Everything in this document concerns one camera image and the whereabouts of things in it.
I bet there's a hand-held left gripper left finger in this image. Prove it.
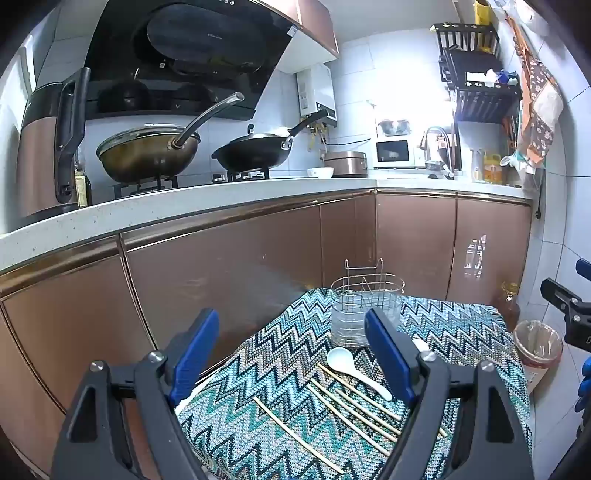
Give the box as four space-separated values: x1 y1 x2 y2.
51 308 220 480

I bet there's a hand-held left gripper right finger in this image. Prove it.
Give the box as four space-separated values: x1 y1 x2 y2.
365 307 539 480

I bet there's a bamboo chopstick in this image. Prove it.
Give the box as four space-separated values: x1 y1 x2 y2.
318 364 403 421
333 389 402 432
310 378 400 438
253 397 345 462
306 384 392 457

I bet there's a wire utensil holder clear cup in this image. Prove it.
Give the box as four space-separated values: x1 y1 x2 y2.
331 258 407 348

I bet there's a person's right hand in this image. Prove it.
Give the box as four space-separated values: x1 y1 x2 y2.
575 355 591 432

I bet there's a trash bin with plastic liner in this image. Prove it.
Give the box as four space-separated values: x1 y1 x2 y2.
513 319 564 395

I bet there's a large amber oil bottle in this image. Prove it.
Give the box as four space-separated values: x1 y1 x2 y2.
499 282 522 330

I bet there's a zigzag patterned cloth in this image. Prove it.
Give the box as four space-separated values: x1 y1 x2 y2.
178 287 534 480

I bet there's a clear plastic bag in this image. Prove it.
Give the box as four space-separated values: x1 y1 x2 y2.
501 154 539 190

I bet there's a yellow detergent bottle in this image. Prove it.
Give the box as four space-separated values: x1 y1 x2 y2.
482 150 504 183

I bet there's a black gas stove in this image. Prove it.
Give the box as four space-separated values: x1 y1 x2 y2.
111 168 315 199

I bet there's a patterned hanging apron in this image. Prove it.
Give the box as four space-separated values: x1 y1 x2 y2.
512 28 565 167

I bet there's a dark kitchen faucet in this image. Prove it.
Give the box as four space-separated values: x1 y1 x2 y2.
419 126 455 176

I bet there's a black dish rack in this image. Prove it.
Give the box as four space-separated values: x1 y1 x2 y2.
431 23 525 124

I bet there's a brown rice cooker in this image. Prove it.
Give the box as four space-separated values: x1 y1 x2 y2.
324 151 369 178

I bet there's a white microwave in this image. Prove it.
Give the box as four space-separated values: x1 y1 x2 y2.
373 136 428 169

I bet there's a yellow label oil bottle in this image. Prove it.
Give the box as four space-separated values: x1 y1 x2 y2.
74 166 93 208

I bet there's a brown wok with glass lid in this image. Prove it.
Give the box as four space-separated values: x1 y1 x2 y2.
96 91 245 183

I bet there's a black wok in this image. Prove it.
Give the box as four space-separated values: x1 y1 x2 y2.
211 113 324 172

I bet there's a crumpled white cloth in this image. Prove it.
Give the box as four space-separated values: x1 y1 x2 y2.
465 70 497 88

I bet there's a steel pot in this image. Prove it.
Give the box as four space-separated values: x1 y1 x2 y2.
376 119 413 138

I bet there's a white water heater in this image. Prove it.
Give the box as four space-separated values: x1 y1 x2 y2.
296 64 338 127

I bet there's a black range hood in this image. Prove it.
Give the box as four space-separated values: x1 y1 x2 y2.
83 0 303 121

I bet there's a brown appliance with black handle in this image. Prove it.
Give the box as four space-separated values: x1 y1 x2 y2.
18 67 93 220

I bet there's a brown wall cabinet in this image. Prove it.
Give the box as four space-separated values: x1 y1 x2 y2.
277 0 341 75

